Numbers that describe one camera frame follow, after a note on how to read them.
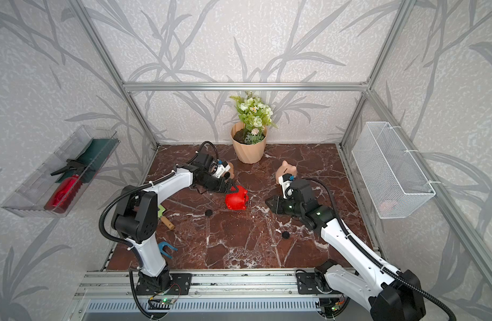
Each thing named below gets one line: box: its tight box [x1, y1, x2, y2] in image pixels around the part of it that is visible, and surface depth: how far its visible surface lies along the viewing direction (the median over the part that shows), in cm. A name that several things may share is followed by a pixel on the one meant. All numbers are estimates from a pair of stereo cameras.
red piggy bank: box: [225, 185, 249, 211], surface depth 91 cm
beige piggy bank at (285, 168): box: [275, 160, 298, 184], surface depth 99 cm
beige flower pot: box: [229, 121, 268, 165], surface depth 106 cm
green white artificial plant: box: [229, 90, 279, 145], surface depth 98 cm
